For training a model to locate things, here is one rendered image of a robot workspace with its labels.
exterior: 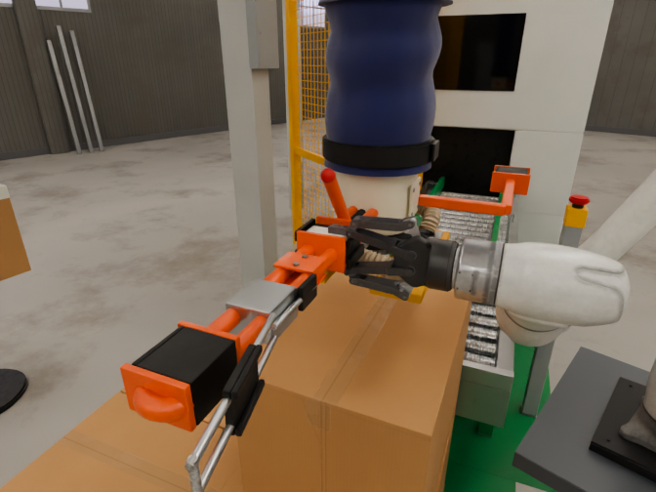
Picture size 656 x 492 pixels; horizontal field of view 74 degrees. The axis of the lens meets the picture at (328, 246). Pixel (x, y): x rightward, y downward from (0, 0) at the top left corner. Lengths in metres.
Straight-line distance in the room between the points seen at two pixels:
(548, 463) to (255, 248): 1.80
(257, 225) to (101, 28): 7.40
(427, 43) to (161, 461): 1.16
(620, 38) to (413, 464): 11.41
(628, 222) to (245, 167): 1.84
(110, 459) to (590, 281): 1.20
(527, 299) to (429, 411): 0.31
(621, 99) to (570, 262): 11.28
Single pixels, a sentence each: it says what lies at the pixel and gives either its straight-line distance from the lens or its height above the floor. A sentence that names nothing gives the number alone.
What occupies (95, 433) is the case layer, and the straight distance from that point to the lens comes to 1.48.
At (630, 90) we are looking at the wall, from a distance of 11.84.
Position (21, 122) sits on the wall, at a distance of 8.98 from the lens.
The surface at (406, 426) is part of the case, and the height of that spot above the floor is 0.94.
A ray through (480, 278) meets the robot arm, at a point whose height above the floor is 1.24.
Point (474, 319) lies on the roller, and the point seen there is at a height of 0.54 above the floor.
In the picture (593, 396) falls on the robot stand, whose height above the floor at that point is 0.75.
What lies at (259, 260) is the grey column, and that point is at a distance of 2.46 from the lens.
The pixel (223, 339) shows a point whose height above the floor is 1.25.
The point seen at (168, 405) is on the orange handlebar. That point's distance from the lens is 0.42.
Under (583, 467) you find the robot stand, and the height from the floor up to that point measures 0.75.
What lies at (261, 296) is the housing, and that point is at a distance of 0.53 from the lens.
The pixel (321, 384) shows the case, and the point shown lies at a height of 0.94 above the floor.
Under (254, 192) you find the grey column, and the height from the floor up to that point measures 0.87.
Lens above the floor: 1.51
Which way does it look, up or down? 23 degrees down
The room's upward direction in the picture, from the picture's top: straight up
